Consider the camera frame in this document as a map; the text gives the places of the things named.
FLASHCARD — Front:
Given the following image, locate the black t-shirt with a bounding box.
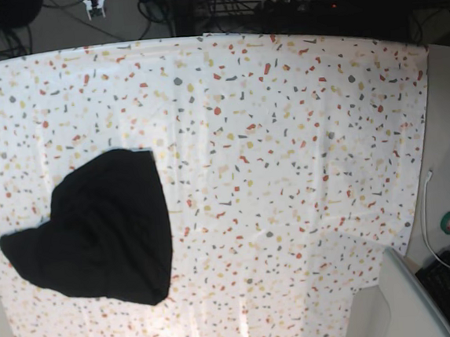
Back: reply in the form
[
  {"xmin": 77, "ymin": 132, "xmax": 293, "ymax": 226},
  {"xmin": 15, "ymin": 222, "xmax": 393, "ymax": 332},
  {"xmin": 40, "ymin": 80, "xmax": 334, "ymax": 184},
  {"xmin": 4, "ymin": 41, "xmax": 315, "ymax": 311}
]
[{"xmin": 0, "ymin": 148, "xmax": 173, "ymax": 306}]

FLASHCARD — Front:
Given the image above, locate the terrazzo patterned tablecloth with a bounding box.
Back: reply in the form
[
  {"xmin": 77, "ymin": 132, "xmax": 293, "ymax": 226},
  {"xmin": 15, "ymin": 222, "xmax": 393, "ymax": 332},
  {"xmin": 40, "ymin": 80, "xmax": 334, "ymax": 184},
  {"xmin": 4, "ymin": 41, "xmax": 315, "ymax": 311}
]
[{"xmin": 0, "ymin": 34, "xmax": 429, "ymax": 337}]

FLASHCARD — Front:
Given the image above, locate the grey laptop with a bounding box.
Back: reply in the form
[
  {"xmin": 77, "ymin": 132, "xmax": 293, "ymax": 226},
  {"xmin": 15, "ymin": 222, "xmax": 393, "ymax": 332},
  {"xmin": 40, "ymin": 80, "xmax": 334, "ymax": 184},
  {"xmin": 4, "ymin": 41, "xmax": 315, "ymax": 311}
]
[{"xmin": 379, "ymin": 248, "xmax": 450, "ymax": 337}]

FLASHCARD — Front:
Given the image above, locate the white cable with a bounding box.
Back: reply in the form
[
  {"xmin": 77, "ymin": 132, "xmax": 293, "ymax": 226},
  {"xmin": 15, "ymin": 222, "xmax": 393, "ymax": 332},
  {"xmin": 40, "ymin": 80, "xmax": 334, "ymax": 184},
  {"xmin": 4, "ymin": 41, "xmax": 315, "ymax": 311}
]
[{"xmin": 415, "ymin": 167, "xmax": 450, "ymax": 276}]

